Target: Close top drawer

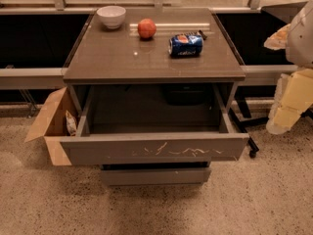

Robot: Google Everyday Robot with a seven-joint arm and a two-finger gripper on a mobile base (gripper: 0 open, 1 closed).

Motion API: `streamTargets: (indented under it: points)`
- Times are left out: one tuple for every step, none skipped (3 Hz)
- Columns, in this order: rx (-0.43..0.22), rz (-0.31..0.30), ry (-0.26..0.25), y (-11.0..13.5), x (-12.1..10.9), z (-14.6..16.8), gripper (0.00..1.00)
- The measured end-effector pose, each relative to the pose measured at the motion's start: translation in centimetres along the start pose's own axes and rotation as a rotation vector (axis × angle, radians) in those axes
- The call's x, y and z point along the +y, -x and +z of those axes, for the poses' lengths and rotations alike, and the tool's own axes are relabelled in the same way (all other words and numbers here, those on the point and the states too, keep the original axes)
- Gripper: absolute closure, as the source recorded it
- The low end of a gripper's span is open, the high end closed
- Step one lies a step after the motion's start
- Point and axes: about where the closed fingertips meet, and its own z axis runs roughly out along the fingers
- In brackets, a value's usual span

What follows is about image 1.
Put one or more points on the white ceramic bowl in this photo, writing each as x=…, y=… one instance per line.
x=112, y=16

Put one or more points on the grey drawer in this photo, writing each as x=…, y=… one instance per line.
x=135, y=125
x=154, y=174

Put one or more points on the blue soda can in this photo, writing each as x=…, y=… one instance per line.
x=183, y=45

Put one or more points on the grey drawer cabinet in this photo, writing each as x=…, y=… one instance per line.
x=122, y=57

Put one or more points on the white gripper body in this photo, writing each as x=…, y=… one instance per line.
x=301, y=41

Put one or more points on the crumpled bag in box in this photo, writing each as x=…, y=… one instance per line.
x=71, y=124

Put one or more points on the grey lower drawer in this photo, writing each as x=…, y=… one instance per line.
x=154, y=174

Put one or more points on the open cardboard box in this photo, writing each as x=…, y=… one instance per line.
x=51, y=125

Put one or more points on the red apple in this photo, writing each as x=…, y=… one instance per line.
x=146, y=28

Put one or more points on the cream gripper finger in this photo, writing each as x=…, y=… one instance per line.
x=293, y=96
x=278, y=40

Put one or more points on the dark snack wrapper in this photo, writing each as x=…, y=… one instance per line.
x=199, y=32

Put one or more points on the black rolling stand base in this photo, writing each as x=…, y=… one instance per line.
x=242, y=125

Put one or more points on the grey top drawer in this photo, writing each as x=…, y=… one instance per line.
x=135, y=125

